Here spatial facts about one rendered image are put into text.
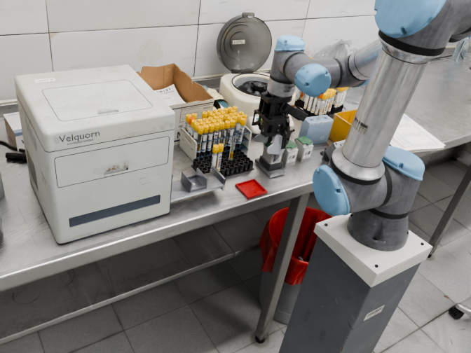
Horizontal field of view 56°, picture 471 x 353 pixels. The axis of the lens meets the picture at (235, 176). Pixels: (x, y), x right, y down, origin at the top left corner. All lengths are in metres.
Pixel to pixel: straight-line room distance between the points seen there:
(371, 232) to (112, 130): 0.65
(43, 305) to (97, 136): 0.95
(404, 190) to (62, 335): 1.46
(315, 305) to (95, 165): 0.74
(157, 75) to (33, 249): 0.79
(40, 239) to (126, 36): 0.78
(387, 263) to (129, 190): 0.63
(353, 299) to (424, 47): 0.66
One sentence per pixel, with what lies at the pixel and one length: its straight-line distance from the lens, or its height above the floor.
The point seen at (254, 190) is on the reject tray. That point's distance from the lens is 1.28.
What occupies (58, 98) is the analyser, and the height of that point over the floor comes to 1.17.
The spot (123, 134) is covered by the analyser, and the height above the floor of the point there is 1.14.
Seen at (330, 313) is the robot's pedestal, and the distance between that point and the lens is 1.31.
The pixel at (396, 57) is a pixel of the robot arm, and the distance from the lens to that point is 0.84.
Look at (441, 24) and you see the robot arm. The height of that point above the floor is 1.47.
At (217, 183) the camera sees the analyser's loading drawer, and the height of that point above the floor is 0.91.
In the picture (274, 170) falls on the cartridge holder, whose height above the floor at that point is 0.89.
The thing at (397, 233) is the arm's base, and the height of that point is 0.97.
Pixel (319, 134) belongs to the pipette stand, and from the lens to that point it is 1.54.
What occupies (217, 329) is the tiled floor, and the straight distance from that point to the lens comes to 2.02.
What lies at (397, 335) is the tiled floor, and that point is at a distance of 2.26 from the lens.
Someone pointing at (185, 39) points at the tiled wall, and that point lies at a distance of 1.71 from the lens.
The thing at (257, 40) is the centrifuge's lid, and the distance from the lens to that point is 1.79.
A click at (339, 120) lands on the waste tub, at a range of 1.58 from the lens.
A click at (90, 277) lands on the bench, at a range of 1.83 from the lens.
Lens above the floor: 1.64
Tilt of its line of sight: 35 degrees down
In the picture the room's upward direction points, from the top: 10 degrees clockwise
